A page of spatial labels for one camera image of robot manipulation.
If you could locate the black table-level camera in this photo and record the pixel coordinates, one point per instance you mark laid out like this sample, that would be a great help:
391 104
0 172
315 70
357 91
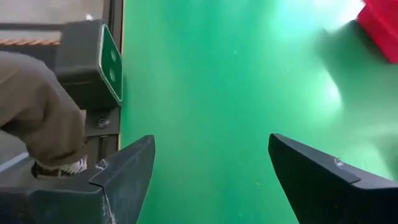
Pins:
81 62

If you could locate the green table mat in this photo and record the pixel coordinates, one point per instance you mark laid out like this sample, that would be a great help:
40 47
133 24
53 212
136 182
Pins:
217 93

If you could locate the red plastic bin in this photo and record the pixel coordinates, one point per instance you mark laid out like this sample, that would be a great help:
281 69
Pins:
382 21

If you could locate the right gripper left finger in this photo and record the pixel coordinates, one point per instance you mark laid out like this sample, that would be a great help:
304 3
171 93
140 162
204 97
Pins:
77 205

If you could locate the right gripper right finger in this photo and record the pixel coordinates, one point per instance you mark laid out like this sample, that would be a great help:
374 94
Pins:
335 199

